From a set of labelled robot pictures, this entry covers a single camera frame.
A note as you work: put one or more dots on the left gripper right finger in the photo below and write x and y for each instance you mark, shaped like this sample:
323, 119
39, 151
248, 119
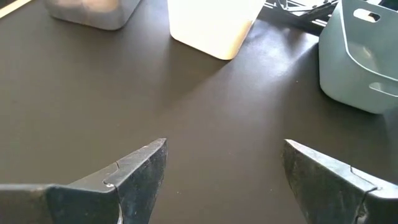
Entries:
335, 199

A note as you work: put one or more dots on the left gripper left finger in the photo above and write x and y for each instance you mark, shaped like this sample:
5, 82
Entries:
77, 205

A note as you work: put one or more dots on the grey-blue plastic basket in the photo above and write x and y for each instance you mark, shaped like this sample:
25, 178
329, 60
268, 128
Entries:
342, 68

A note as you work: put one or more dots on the clear plastic basket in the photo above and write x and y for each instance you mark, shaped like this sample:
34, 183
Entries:
93, 18

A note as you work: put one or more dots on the white plastic basket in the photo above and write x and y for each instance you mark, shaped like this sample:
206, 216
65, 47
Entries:
214, 28

